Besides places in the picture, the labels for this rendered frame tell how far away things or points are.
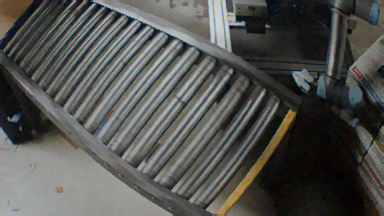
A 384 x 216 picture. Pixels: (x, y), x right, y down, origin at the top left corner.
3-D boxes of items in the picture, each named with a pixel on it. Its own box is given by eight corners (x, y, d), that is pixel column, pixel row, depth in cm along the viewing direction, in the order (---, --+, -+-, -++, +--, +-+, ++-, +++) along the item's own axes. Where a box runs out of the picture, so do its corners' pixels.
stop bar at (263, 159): (296, 115, 174) (297, 112, 173) (222, 219, 159) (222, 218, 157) (289, 110, 175) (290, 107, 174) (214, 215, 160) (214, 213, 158)
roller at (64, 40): (101, 8, 208) (100, 2, 204) (36, 89, 191) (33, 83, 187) (94, 5, 210) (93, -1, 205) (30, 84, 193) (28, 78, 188)
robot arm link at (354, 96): (341, 96, 161) (337, 111, 170) (362, 105, 158) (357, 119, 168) (344, 78, 164) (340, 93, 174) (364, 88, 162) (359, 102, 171)
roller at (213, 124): (252, 85, 186) (254, 78, 182) (167, 195, 170) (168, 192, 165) (240, 76, 187) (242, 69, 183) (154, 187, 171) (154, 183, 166)
